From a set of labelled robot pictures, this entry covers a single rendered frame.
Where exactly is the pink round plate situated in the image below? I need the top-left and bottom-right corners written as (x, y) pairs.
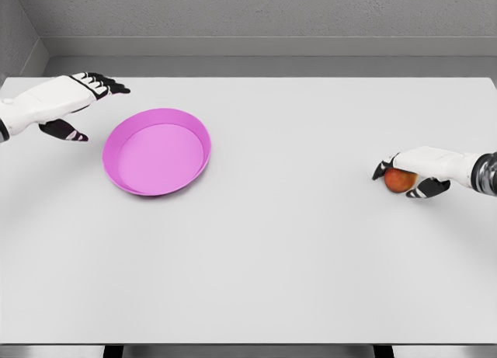
top-left (102, 107), bottom-right (214, 198)

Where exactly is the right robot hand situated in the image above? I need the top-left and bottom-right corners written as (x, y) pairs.
top-left (371, 145), bottom-right (467, 200)

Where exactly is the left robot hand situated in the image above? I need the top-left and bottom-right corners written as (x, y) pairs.
top-left (23, 71), bottom-right (132, 143)

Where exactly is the red apple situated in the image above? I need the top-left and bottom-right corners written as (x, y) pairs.
top-left (384, 167), bottom-right (420, 193)

